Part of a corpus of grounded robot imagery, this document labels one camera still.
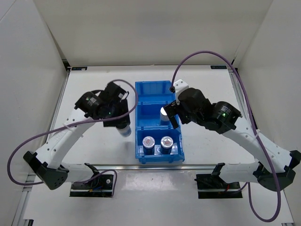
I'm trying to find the white bead jar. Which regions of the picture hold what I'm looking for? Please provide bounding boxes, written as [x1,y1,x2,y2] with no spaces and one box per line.
[117,125,132,137]
[160,107,170,126]

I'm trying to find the sauce jar white lid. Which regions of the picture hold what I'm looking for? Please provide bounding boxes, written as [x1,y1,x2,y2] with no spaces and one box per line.
[142,136,155,155]
[160,136,174,154]

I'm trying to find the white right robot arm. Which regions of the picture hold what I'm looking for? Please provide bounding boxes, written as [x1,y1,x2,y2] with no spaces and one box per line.
[164,87,301,191]

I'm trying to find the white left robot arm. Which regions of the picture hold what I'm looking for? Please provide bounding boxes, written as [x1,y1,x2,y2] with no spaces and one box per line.
[24,81,131,190]

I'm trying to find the blue three-compartment plastic bin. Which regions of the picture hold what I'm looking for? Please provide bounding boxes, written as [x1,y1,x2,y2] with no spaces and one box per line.
[135,81,185,164]

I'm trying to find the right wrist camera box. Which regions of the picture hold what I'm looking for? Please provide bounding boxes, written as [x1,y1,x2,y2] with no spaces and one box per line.
[169,79,189,105]

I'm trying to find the right side aluminium rail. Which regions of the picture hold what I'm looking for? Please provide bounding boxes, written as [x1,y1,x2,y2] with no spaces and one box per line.
[229,67,270,170]

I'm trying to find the left side aluminium rail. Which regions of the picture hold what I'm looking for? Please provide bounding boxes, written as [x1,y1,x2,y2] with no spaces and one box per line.
[32,67,69,135]

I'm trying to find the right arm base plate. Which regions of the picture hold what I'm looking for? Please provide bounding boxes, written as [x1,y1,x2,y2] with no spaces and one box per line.
[194,174,243,199]

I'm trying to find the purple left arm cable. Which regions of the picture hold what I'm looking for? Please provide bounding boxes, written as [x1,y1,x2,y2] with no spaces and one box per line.
[7,79,139,186]

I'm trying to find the aluminium table edge rail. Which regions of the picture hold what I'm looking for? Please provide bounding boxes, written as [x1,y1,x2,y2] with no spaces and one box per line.
[63,163,269,170]

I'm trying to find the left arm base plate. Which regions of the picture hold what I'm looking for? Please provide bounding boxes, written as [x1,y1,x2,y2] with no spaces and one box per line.
[69,170,117,198]

